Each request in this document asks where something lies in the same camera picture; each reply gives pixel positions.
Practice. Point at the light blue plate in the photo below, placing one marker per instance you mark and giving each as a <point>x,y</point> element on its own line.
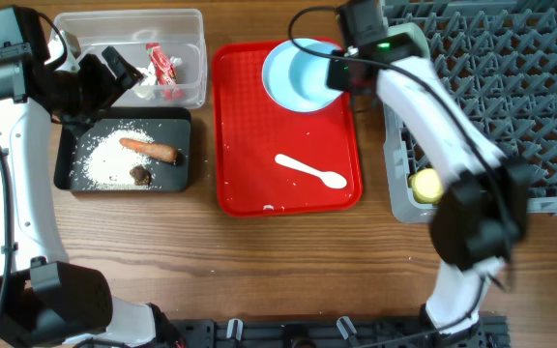
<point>276,81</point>

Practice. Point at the white rice pile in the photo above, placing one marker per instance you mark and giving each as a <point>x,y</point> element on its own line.
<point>101,163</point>

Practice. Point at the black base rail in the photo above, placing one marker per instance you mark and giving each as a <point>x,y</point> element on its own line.
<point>489,332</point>

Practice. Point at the red plastic tray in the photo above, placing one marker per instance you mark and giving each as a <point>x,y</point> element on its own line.
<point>250,129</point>

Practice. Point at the clear plastic storage box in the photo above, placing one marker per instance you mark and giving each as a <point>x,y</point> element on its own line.
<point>179,32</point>

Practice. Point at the brown food lump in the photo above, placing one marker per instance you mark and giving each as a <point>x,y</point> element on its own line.
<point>141,176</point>

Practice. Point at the grey dishwasher rack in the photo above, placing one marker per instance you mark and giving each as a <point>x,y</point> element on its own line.
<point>499,61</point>

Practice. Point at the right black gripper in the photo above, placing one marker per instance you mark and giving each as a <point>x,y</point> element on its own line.
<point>335,78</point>

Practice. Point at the white plastic spoon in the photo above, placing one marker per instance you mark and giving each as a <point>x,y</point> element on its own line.
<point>330,179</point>

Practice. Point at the mint green bowl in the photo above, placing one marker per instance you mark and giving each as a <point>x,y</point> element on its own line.
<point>415,33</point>

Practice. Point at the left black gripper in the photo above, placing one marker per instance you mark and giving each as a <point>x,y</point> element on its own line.
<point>108,87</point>

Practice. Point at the white tissue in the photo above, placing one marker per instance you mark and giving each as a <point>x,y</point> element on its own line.
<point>145,89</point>

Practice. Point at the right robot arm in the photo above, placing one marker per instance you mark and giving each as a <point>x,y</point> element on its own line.
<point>482,214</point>

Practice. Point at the light blue bowl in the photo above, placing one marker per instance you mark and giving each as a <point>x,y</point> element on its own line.
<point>308,75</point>

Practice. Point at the yellow plastic cup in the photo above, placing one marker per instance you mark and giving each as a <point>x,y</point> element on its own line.
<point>426,186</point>

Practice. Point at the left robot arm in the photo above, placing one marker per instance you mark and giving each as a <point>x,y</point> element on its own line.
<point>45,300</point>

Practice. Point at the black waste tray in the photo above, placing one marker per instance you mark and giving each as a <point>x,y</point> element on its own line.
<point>169,126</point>

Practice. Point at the red snack wrapper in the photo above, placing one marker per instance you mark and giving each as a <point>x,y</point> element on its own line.
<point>165,72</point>

